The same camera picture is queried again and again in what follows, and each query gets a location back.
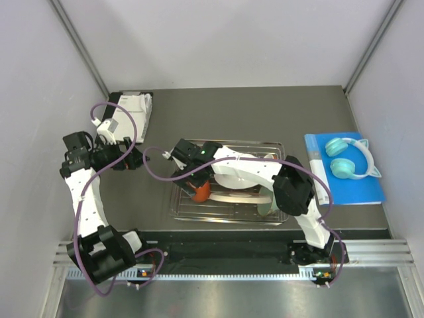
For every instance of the pink floral plate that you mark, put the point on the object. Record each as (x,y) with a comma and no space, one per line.
(238,197)

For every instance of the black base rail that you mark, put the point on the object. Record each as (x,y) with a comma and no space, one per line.
(249,253)

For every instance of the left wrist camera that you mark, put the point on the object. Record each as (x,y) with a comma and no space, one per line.
(106,129)

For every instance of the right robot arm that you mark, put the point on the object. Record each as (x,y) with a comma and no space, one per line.
(289,183)

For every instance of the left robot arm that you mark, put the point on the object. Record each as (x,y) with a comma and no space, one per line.
(104,251)

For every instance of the teal cat-ear headphones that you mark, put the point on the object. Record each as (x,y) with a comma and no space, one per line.
(343,168)

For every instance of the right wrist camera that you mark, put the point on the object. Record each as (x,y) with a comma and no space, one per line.
(167,155)

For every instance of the orange and white bowl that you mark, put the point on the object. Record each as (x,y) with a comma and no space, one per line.
(269,156)

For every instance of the green ceramic bowl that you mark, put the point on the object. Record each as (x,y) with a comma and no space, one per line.
(270,208)

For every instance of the wire dish rack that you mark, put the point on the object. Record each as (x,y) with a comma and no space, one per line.
(183,208)

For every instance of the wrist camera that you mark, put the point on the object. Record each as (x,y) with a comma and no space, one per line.
(106,129)
(167,155)

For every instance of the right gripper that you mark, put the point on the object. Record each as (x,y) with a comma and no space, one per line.
(182,182)

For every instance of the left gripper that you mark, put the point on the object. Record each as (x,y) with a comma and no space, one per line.
(134,159)

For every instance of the white blue-rimmed plate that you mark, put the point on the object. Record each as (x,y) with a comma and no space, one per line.
(237,170)

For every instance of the orange mug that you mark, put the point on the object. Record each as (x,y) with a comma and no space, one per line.
(202,193)

